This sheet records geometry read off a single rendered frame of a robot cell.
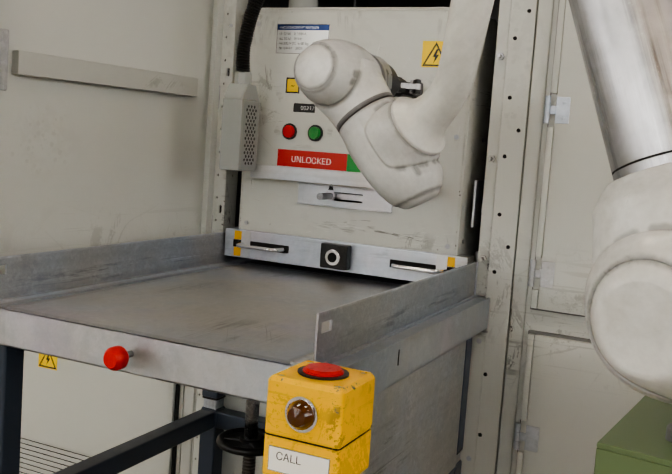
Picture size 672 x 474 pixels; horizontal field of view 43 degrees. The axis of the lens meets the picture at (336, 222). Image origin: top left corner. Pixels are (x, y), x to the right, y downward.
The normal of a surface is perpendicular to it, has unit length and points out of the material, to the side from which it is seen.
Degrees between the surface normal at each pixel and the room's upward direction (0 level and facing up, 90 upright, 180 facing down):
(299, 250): 90
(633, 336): 95
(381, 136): 94
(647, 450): 1
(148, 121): 90
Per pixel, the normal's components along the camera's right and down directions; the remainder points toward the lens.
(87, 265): 0.90, 0.11
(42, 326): -0.43, 0.05
